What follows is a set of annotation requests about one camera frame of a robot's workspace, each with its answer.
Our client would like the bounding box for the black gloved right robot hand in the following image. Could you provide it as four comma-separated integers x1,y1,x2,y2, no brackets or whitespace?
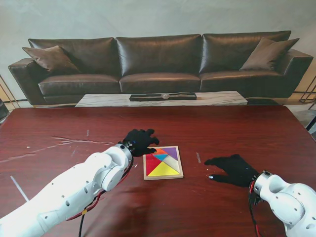
204,154,260,188

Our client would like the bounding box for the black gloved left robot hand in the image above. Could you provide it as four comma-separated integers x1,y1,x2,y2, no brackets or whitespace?
122,128,160,158

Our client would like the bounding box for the red large tangram triangle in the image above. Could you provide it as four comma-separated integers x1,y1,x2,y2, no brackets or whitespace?
145,154,162,176

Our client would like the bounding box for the purple medium tangram triangle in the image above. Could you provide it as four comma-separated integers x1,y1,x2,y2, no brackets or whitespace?
162,147,179,161

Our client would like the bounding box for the yellow large tangram triangle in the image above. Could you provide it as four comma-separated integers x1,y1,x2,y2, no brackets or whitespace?
147,161,180,177

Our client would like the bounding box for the wooden square puzzle tray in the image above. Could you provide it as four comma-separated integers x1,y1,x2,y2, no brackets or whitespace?
143,146,184,181

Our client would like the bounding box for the long black decorative tray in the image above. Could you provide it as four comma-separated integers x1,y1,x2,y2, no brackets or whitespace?
129,93,198,102

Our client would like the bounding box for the marble coffee table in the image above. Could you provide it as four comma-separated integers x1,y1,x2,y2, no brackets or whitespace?
75,91,248,108

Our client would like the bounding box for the dark brown leather sofa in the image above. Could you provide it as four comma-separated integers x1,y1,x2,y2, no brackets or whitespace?
8,30,314,107

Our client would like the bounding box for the brown sofa cushion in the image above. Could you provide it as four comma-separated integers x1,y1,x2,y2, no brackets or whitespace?
22,45,79,75
239,37,300,72

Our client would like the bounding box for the thin white strip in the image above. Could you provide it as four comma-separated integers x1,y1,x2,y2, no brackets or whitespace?
10,175,29,201

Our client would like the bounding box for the black rounded object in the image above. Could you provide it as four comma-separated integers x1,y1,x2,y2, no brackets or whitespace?
0,98,10,124

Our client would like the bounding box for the red black right arm cable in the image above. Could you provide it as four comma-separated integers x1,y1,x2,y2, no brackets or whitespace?
248,181,264,237

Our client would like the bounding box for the red black arm cable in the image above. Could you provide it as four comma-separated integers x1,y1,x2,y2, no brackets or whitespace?
65,158,135,237
248,181,264,237

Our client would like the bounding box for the red black left arm cable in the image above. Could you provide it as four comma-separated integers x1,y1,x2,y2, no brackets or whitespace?
65,158,135,237

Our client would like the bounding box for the thin metal side table frame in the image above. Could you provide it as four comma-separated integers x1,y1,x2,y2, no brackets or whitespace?
0,74,20,109
298,75,316,104

